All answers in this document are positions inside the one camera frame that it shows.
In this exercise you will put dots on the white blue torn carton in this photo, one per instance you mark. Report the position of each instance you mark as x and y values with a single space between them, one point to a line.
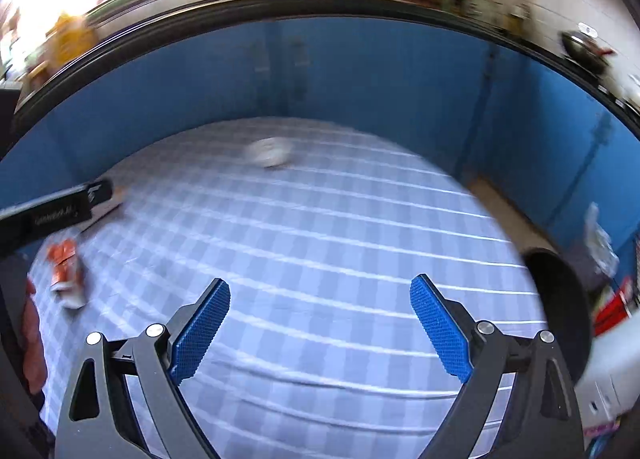
104 209

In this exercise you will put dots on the orange crumpled carton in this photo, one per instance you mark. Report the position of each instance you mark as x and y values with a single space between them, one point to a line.
67 274

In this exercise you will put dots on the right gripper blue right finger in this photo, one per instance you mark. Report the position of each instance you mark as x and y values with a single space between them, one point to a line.
449 341

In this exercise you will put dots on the black round trash bin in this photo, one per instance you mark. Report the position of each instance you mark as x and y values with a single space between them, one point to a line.
565 306

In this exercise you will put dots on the white plastic lid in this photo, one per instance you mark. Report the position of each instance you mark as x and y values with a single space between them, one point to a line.
270 152

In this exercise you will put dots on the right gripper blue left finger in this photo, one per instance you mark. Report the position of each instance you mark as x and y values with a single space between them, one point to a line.
193 328

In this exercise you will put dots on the black wok with lid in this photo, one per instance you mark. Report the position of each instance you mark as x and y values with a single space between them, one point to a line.
581 46

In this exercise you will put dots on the grey bin with bag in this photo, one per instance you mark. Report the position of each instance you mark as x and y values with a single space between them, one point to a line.
592 256

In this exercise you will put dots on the person's hand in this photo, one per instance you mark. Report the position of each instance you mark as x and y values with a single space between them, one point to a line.
34 367

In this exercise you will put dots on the red container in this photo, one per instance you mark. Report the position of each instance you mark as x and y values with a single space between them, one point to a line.
615 306

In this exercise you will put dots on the yellow oil bottle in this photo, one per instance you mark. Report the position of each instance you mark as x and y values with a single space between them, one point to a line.
69 38

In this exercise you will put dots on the white appliance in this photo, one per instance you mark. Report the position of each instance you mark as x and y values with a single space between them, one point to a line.
609 385

